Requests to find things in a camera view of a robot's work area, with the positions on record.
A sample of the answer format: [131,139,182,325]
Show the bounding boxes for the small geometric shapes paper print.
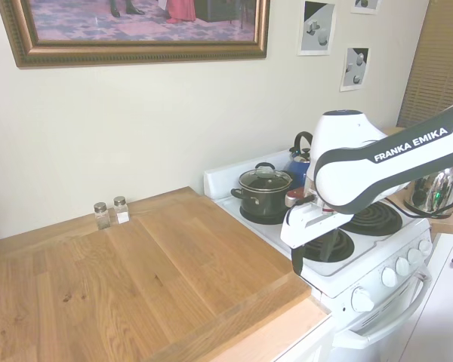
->
[339,47,371,93]

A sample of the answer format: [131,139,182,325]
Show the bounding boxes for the white oven door handle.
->
[334,263,433,350]

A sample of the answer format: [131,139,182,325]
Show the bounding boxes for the black cooking pot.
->
[230,171,294,219]

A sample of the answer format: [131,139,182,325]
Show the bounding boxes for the white cabinet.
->
[375,232,453,362]

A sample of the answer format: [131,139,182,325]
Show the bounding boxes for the white electric stove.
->
[203,149,436,362]

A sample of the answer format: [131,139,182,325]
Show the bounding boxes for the large geometric shapes paper print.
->
[297,0,337,57]

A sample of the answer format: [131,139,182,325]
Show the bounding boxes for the cropped geometric shapes paper print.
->
[350,0,381,16]

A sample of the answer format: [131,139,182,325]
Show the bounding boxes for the black kettle power cable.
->
[384,195,433,220]

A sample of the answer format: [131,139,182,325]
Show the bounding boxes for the glass salt shaker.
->
[112,195,131,225]

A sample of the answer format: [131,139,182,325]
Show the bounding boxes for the brown window blind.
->
[396,0,453,130]

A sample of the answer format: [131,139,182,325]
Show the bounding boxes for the glass pepper shaker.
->
[93,201,112,232]

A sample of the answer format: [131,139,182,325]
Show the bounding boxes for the shiny silver electric kettle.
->
[403,163,453,219]

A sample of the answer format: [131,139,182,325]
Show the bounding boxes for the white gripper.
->
[279,201,349,264]

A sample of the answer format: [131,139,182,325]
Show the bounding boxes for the glass pot lid black handle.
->
[239,161,293,191]

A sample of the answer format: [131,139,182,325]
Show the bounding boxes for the blue kettle black handle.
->
[282,130,315,190]

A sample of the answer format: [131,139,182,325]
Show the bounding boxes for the gold framed painting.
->
[0,0,271,69]

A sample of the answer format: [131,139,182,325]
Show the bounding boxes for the large white oven dial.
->
[350,287,375,313]

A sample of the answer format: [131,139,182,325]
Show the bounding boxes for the large wooden board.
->
[0,186,313,362]

